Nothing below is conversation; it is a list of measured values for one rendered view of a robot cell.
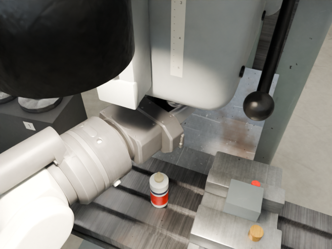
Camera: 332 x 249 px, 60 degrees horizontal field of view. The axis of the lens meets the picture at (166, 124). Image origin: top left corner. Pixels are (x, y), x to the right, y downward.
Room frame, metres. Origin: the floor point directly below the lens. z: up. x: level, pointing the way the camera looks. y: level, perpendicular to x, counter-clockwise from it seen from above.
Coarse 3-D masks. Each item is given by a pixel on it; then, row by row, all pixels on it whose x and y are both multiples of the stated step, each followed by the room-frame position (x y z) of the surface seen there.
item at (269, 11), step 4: (268, 0) 0.38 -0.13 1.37; (272, 0) 0.38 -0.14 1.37; (276, 0) 0.38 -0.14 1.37; (280, 0) 0.38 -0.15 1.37; (268, 4) 0.38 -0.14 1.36; (272, 4) 0.38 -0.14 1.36; (276, 4) 0.38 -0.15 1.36; (280, 4) 0.38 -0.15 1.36; (264, 8) 0.38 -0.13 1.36; (268, 8) 0.38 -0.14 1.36; (272, 8) 0.38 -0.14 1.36; (276, 8) 0.38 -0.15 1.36; (268, 12) 0.38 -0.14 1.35; (272, 12) 0.38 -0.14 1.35
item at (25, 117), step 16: (0, 96) 0.47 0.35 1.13; (16, 96) 0.48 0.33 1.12; (80, 96) 0.51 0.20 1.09; (0, 112) 0.44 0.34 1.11; (16, 112) 0.43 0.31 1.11; (32, 112) 0.43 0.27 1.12; (48, 112) 0.43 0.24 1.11; (64, 112) 0.44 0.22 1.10; (80, 112) 0.49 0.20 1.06; (0, 128) 0.44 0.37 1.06; (16, 128) 0.43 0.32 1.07; (32, 128) 0.42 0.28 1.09; (64, 128) 0.43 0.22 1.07; (0, 144) 0.45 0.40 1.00; (16, 144) 0.43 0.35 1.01
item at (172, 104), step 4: (152, 96) 0.32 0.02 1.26; (152, 100) 0.32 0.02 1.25; (156, 100) 0.31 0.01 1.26; (160, 104) 0.30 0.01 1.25; (164, 104) 0.30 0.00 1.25; (168, 104) 0.30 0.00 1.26; (172, 104) 0.30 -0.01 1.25; (176, 104) 0.30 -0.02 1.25; (180, 104) 0.31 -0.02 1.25; (164, 108) 0.30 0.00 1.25; (168, 108) 0.30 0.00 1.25; (172, 108) 0.30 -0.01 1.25; (180, 124) 0.31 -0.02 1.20
